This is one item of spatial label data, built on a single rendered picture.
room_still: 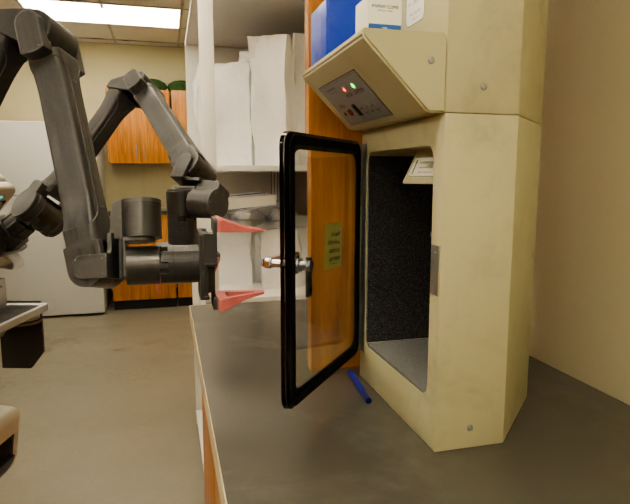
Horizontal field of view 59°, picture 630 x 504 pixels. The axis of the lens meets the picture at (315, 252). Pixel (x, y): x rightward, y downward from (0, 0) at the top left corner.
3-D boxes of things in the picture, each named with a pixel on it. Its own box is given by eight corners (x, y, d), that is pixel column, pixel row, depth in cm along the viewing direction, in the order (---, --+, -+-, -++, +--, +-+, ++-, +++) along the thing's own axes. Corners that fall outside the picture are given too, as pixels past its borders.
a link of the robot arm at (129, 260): (121, 286, 84) (117, 284, 79) (120, 241, 85) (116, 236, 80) (168, 284, 86) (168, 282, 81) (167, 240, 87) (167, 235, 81)
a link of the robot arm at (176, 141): (148, 109, 143) (118, 79, 135) (165, 94, 143) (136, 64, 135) (205, 202, 116) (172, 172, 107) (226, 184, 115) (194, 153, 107)
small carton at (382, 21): (387, 51, 82) (387, 8, 82) (401, 43, 78) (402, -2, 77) (355, 49, 81) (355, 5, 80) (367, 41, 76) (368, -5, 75)
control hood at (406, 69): (361, 131, 104) (362, 75, 102) (445, 112, 73) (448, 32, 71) (301, 129, 101) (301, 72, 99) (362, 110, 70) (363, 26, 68)
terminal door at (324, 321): (358, 352, 108) (360, 141, 102) (286, 413, 80) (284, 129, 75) (354, 352, 108) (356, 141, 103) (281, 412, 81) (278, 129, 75)
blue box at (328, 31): (365, 71, 99) (365, 18, 97) (386, 60, 89) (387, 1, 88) (310, 69, 96) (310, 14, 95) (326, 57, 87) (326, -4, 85)
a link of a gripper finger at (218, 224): (267, 217, 83) (203, 218, 81) (267, 265, 84) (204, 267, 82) (259, 214, 90) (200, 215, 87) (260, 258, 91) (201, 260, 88)
